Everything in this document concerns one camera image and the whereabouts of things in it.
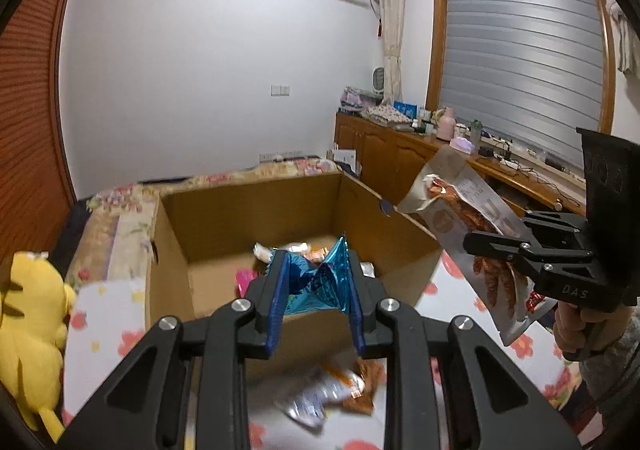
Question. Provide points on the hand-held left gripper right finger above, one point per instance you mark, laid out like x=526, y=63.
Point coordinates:
x=356, y=302

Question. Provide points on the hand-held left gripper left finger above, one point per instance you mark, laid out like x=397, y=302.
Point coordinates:
x=277, y=300

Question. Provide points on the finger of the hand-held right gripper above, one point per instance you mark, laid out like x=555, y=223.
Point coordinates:
x=555, y=222
x=500, y=245

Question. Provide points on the white blue-edged snack packet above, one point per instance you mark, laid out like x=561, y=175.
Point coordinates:
x=367, y=270

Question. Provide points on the pink snack packet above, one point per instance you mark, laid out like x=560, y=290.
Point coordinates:
x=246, y=282

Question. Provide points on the blue foil snack packet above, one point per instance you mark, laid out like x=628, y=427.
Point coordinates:
x=320, y=280

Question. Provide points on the small white snack packet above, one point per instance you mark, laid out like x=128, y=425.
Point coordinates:
x=265, y=252

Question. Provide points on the clear chicken feet packet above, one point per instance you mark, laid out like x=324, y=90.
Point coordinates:
x=460, y=210

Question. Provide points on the pale orange-print snack packet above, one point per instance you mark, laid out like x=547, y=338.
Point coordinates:
x=305, y=249

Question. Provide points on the cardboard box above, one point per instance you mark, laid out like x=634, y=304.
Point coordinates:
x=225, y=240

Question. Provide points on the person's right forearm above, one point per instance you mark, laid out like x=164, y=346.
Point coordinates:
x=612, y=372

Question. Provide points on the person's right hand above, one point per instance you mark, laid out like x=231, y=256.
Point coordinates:
x=567, y=325

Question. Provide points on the white power strip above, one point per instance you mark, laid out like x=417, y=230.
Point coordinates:
x=522, y=152

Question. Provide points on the orange snack packet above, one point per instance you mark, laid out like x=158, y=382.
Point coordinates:
x=362, y=382

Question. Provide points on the white red-edged snack packet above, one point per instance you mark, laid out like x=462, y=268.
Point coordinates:
x=312, y=397

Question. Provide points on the green-lid clear bottle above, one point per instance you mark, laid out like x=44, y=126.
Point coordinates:
x=476, y=130

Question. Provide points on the pink thermos bottle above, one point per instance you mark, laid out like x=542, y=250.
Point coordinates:
x=445, y=124

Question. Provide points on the small white box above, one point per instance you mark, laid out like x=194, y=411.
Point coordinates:
x=345, y=160

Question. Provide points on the wooden side cabinet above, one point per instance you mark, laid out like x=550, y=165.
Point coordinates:
x=380, y=154

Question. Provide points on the blue carton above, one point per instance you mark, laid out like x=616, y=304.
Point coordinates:
x=406, y=108

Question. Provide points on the grey window blind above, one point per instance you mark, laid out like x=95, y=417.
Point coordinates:
x=520, y=59

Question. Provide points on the folded floral cloth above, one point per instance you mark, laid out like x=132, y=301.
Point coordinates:
x=387, y=115

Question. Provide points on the white fruit-print bed sheet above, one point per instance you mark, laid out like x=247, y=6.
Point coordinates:
x=100, y=320

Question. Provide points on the white hanging cloth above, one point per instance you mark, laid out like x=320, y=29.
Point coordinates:
x=625, y=37

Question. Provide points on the folded purple cloth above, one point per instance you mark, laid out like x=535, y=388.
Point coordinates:
x=356, y=99

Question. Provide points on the small white desk fan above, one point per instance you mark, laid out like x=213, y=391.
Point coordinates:
x=380, y=78

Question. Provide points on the cream floral curtain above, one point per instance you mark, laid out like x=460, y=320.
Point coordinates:
x=391, y=29

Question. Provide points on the yellow plush toy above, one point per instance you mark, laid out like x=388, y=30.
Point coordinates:
x=30, y=330

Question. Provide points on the brown slatted wardrobe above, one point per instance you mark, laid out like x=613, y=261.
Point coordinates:
x=30, y=79

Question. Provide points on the wooden window frame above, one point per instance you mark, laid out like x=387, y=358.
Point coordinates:
x=436, y=54

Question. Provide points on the white wall switch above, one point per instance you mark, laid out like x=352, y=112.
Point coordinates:
x=280, y=90

